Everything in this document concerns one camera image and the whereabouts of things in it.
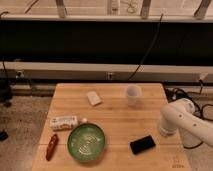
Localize black eraser block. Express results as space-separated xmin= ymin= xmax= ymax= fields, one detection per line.
xmin=130 ymin=136 xmax=156 ymax=155

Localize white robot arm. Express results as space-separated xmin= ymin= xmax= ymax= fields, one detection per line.
xmin=157 ymin=98 xmax=213 ymax=148

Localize white rectangular block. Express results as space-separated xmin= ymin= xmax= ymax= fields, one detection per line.
xmin=87 ymin=91 xmax=102 ymax=106

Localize translucent plastic cup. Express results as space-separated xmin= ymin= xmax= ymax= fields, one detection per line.
xmin=125 ymin=84 xmax=142 ymax=106

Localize white labelled bottle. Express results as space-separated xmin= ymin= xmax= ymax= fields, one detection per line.
xmin=50 ymin=116 xmax=87 ymax=131

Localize green bowl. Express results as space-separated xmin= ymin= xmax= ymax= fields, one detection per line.
xmin=67 ymin=123 xmax=106 ymax=162

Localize black object at left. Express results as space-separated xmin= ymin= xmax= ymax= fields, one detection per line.
xmin=0 ymin=79 xmax=12 ymax=107

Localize black floor cables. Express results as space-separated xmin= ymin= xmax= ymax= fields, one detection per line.
xmin=165 ymin=87 xmax=213 ymax=150

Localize black hanging cable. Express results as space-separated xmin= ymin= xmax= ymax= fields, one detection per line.
xmin=126 ymin=13 xmax=165 ymax=82

